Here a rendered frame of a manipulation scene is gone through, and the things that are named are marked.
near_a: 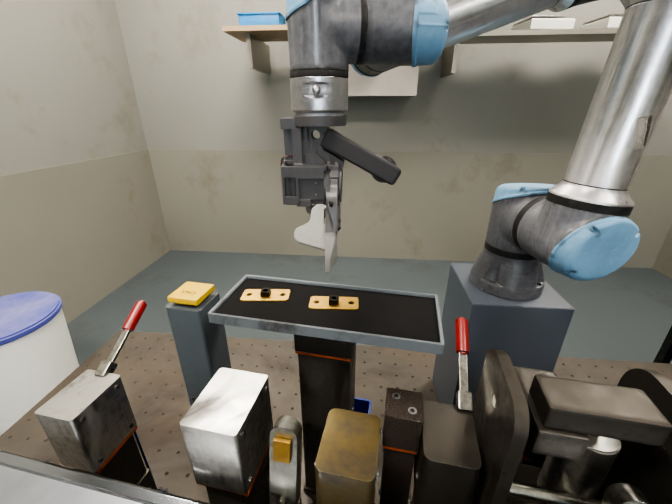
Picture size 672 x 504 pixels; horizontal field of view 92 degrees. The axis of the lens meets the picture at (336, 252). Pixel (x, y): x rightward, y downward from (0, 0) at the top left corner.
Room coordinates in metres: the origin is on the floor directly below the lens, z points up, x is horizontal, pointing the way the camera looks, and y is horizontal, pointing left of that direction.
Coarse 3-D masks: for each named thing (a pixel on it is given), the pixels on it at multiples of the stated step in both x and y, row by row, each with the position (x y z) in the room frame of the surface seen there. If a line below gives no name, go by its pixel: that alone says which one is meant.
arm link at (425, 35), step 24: (384, 0) 0.45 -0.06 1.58; (408, 0) 0.46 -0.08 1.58; (432, 0) 0.46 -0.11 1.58; (384, 24) 0.44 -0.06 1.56; (408, 24) 0.45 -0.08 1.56; (432, 24) 0.45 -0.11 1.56; (360, 48) 0.45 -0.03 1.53; (384, 48) 0.45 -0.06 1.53; (408, 48) 0.46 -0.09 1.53; (432, 48) 0.46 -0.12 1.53
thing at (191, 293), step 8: (184, 288) 0.53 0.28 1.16; (192, 288) 0.53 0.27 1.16; (200, 288) 0.53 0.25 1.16; (208, 288) 0.53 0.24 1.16; (168, 296) 0.50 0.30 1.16; (176, 296) 0.50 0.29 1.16; (184, 296) 0.50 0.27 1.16; (192, 296) 0.50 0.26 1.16; (200, 296) 0.50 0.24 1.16; (192, 304) 0.49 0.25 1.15
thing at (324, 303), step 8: (312, 296) 0.49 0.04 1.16; (320, 296) 0.49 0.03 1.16; (328, 296) 0.49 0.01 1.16; (336, 296) 0.48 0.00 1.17; (312, 304) 0.47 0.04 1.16; (320, 304) 0.47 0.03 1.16; (328, 304) 0.47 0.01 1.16; (336, 304) 0.47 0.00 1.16; (344, 304) 0.47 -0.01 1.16; (352, 304) 0.47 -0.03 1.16
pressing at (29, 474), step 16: (0, 464) 0.30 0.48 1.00; (16, 464) 0.30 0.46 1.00; (32, 464) 0.30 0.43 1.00; (48, 464) 0.30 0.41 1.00; (0, 480) 0.28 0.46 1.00; (16, 480) 0.28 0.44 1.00; (32, 480) 0.28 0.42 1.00; (48, 480) 0.28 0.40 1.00; (64, 480) 0.28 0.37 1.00; (80, 480) 0.28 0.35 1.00; (96, 480) 0.28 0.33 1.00; (112, 480) 0.28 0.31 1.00; (0, 496) 0.26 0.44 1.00; (16, 496) 0.26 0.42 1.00; (32, 496) 0.26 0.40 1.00; (48, 496) 0.26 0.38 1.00; (64, 496) 0.26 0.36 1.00; (80, 496) 0.26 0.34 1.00; (96, 496) 0.26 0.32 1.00; (112, 496) 0.26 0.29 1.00; (128, 496) 0.26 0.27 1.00; (144, 496) 0.26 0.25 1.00; (160, 496) 0.26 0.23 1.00; (176, 496) 0.26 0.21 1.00
